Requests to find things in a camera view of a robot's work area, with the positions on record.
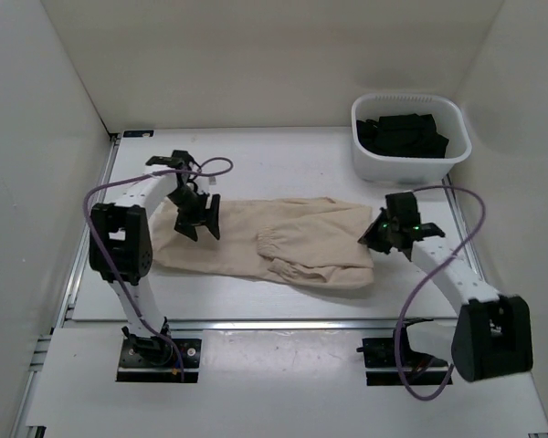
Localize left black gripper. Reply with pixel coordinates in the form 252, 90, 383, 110
166, 187, 220, 242

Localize beige trousers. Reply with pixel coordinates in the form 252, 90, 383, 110
151, 197, 374, 290

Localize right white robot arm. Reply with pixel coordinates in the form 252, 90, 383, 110
359, 192, 533, 384

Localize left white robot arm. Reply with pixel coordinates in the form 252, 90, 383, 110
82, 150, 220, 373

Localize white plastic basket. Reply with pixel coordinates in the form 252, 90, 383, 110
351, 92, 472, 183

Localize black clothes in basket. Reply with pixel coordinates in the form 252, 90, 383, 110
356, 113, 449, 159

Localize aluminium right rail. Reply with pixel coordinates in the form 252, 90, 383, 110
442, 174, 487, 280

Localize aluminium rail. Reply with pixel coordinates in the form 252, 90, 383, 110
49, 132, 122, 334
163, 317, 462, 332
442, 174, 487, 280

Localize aluminium front rail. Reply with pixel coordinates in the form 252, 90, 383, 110
163, 317, 462, 332

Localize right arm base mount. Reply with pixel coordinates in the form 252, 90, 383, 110
356, 338, 448, 387

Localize aluminium left rail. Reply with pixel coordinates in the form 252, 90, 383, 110
49, 132, 122, 334

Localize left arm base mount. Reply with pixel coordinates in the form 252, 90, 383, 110
116, 337, 202, 384

